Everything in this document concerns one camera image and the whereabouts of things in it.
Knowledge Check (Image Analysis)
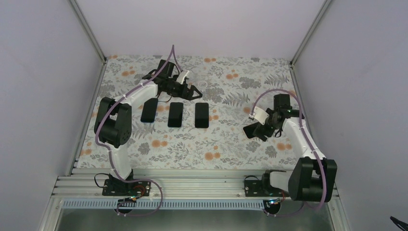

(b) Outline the clear phone case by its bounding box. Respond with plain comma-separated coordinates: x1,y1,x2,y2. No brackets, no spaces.
186,70,210,90

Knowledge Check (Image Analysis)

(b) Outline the dark blue phone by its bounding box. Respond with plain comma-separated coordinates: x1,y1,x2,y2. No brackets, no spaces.
194,103,209,128

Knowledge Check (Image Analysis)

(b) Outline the teal phone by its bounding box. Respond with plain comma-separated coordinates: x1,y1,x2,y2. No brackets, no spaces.
167,102,184,128

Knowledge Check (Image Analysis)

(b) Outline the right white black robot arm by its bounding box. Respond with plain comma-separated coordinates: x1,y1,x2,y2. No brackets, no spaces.
249,90,337,204

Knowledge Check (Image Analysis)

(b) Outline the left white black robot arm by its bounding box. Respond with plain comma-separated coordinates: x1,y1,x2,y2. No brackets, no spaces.
94,60,202,195

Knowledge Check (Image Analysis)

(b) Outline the phone in beige case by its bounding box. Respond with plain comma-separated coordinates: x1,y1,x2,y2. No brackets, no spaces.
243,123,258,139

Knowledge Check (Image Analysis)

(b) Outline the floral patterned table mat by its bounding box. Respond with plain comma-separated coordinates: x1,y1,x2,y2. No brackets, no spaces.
77,55,306,170

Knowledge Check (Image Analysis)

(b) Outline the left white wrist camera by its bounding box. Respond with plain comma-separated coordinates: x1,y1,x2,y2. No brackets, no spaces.
176,70,191,84

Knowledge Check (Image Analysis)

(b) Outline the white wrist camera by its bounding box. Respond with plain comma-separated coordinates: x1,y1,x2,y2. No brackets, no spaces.
176,70,191,84
249,106,269,125

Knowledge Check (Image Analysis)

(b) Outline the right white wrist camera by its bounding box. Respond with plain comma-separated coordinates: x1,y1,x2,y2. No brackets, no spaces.
249,106,269,125

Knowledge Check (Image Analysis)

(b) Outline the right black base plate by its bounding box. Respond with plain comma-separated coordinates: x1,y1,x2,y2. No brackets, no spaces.
244,179,285,197

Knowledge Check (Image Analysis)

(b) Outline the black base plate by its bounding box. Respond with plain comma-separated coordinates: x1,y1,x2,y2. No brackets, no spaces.
102,178,151,197
244,179,285,197

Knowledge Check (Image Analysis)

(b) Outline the aluminium rail frame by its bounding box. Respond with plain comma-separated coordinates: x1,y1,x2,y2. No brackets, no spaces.
40,168,350,231

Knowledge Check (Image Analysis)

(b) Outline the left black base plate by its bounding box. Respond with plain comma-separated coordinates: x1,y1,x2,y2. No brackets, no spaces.
102,178,151,197

